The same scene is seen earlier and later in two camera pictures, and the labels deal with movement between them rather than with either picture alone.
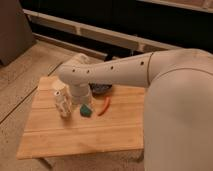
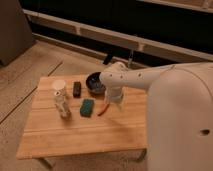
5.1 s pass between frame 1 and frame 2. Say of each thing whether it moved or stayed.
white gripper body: moved
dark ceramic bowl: stayed
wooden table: stayed
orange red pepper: stayed
